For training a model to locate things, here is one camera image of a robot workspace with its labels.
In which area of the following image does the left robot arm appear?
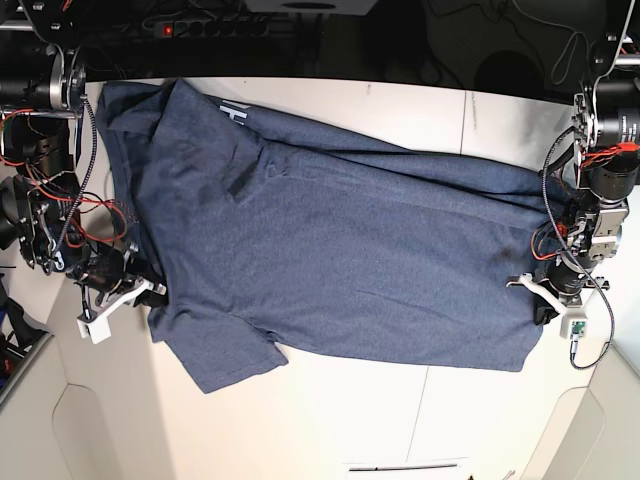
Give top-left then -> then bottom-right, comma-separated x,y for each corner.
511,1 -> 639,332

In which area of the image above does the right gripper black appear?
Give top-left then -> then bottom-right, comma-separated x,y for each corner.
69,241 -> 169,320

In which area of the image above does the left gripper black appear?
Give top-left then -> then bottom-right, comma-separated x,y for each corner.
506,257 -> 611,326

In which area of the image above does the blue grey t-shirt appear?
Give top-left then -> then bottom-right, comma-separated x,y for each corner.
96,80 -> 564,393

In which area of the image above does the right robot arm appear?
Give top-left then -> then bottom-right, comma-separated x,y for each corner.
1,1 -> 167,308

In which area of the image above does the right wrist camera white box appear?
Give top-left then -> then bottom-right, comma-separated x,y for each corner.
76,317 -> 111,345

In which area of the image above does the black round object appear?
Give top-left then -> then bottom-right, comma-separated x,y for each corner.
0,177 -> 22,250

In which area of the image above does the white power strip red switch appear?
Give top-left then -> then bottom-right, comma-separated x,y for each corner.
142,17 -> 321,41

